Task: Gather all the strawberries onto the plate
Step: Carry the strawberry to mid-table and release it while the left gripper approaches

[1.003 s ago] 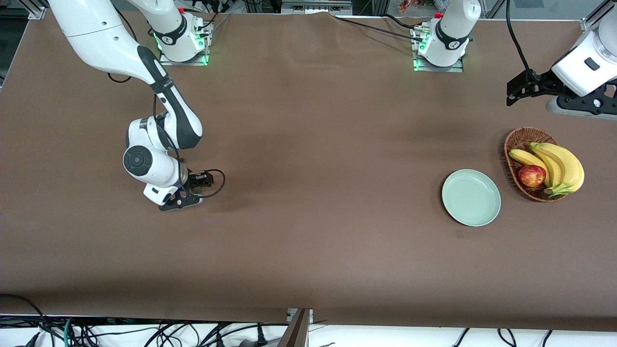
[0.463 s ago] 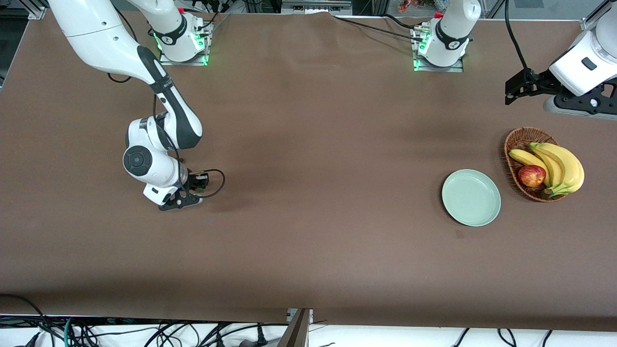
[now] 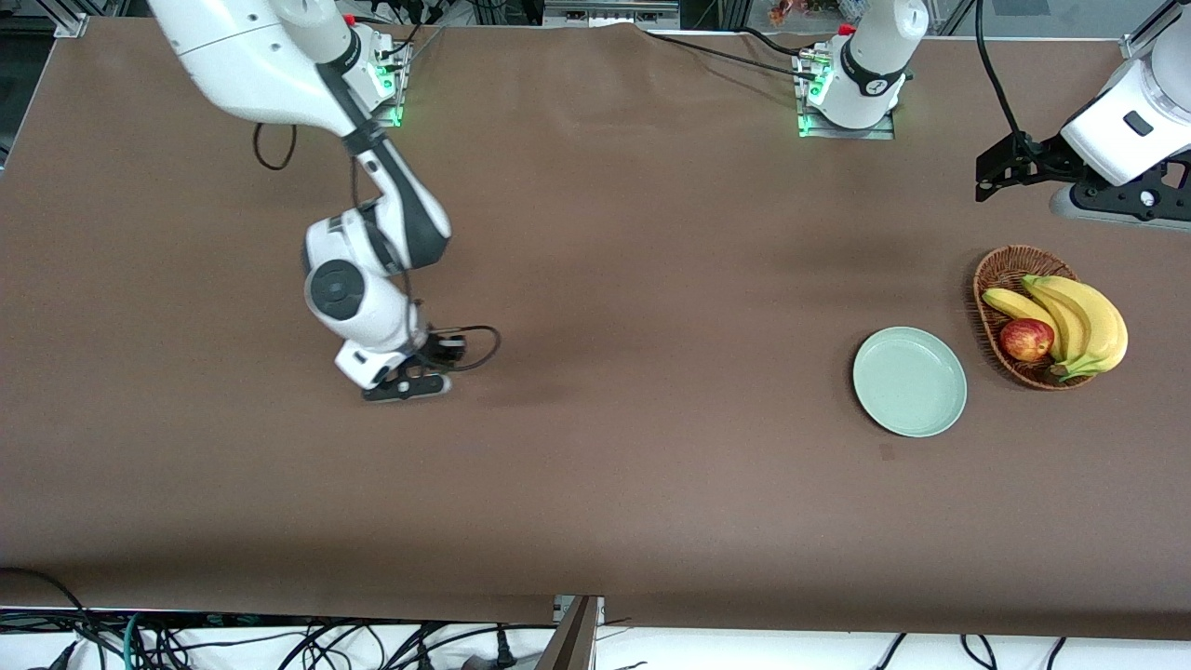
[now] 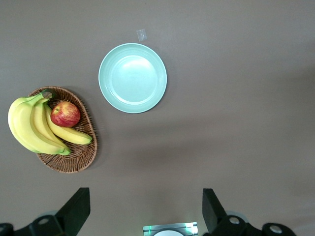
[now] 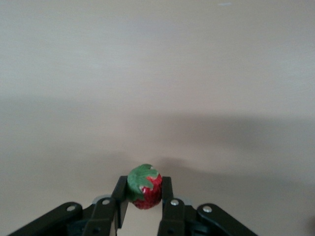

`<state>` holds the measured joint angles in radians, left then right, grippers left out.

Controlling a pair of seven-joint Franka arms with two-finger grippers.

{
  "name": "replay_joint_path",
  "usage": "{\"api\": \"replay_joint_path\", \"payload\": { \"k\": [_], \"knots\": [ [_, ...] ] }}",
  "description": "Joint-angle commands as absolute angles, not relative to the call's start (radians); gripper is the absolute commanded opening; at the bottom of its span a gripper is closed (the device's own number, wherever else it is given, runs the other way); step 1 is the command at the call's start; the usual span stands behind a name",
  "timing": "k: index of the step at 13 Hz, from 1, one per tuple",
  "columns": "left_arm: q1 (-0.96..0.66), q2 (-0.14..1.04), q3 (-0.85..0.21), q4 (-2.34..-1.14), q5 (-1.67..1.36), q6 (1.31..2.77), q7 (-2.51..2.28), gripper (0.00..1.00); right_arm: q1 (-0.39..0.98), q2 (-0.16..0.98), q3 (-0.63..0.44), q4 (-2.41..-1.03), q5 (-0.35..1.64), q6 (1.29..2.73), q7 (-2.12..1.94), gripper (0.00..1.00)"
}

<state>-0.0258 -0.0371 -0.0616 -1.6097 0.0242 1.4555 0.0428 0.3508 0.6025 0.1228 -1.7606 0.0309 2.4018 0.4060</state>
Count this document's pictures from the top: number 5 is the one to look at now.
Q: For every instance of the red plastic strawberry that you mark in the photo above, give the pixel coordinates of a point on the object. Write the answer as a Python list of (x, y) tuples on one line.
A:
[(147, 194)]

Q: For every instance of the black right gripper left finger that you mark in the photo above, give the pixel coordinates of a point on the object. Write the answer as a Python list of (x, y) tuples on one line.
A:
[(98, 218)]

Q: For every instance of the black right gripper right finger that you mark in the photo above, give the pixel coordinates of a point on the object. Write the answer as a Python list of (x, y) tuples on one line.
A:
[(174, 218)]

